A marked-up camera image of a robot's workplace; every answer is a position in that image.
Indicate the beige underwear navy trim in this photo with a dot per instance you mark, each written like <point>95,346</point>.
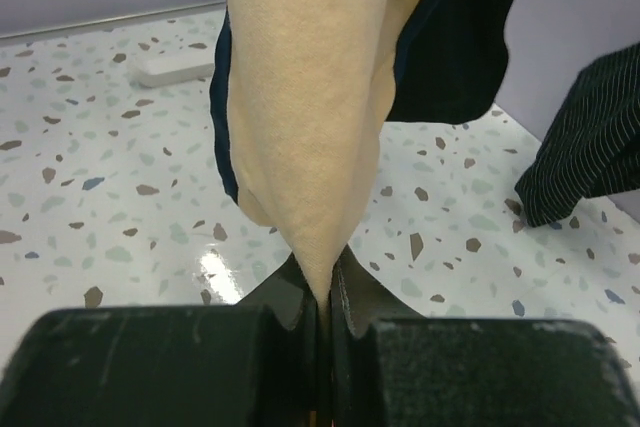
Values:
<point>300,93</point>

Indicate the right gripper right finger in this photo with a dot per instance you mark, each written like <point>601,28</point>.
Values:
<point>395,367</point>

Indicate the left rack base foot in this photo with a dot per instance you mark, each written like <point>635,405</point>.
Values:
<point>165,70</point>

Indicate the black pinstriped underwear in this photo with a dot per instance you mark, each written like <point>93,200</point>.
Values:
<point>592,146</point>

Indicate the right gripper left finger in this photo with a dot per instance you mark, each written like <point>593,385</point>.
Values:
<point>248,364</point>

